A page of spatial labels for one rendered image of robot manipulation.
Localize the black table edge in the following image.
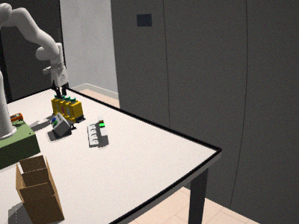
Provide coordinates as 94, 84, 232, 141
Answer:
7, 87, 222, 224

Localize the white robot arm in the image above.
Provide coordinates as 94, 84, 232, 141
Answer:
0, 3, 64, 140

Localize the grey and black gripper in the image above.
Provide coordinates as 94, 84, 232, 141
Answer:
51, 66, 68, 99

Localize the orange handheld multimeter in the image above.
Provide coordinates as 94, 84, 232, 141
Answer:
10, 113, 23, 122

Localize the brown cardboard box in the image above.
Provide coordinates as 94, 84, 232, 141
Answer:
16, 155, 65, 224

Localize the grey button housing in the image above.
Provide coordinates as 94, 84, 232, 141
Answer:
50, 113, 77, 139

